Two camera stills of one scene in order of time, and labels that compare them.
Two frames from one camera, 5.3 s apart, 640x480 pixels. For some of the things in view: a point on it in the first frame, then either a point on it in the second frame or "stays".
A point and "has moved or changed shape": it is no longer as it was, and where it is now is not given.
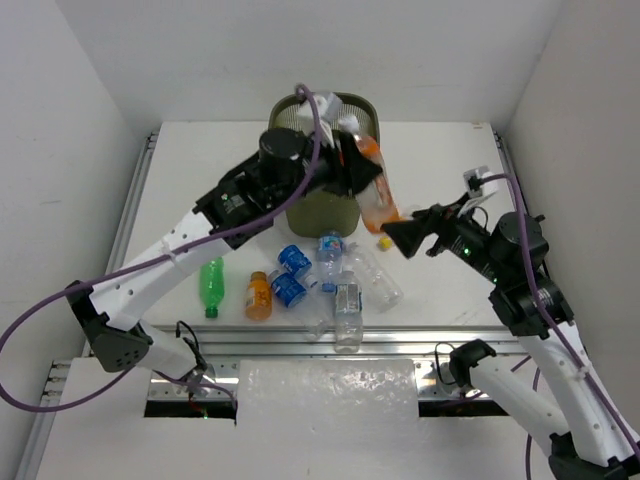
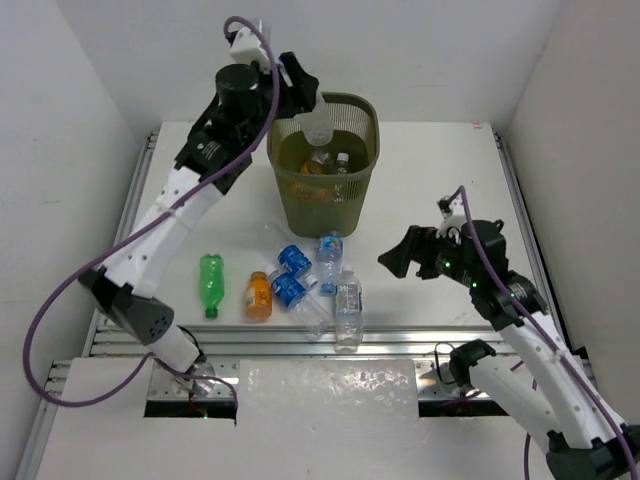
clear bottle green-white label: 348,320 stays
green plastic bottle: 212,285 stays
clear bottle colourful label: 329,260 stays
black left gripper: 345,165 → 301,86
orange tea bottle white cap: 376,200 has moved or changed shape
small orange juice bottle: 258,297 stays
